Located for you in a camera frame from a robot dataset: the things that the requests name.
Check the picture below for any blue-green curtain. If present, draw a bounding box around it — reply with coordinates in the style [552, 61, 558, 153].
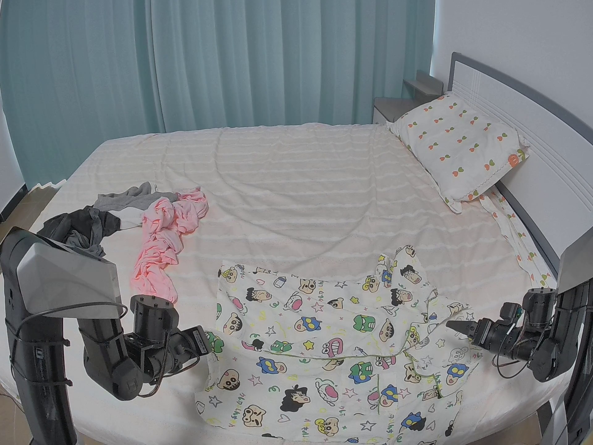
[0, 0, 436, 189]

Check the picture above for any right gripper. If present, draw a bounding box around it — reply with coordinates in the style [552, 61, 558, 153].
[469, 319, 522, 358]

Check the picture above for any light grey white garment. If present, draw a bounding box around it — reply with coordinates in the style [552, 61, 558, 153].
[95, 181, 179, 228]

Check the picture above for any white printed pillow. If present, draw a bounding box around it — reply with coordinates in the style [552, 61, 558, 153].
[387, 93, 531, 214]

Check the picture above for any bed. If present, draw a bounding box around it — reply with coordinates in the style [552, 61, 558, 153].
[0, 53, 593, 445]

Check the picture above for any white printed pyjama top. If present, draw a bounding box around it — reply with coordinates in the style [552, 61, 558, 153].
[194, 244, 485, 445]

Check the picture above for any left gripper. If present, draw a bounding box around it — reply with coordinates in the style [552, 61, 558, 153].
[160, 325, 211, 374]

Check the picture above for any black garment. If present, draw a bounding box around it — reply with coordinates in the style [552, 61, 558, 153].
[42, 206, 122, 258]

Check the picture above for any black cable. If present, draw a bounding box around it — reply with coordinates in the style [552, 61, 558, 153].
[9, 303, 128, 342]
[492, 353, 531, 380]

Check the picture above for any grey bedside table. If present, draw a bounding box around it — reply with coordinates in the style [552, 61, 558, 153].
[373, 70, 444, 124]

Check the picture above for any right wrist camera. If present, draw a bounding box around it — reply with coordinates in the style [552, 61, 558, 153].
[500, 302, 523, 325]

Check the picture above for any pink garment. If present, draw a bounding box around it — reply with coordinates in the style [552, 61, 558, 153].
[126, 188, 208, 305]

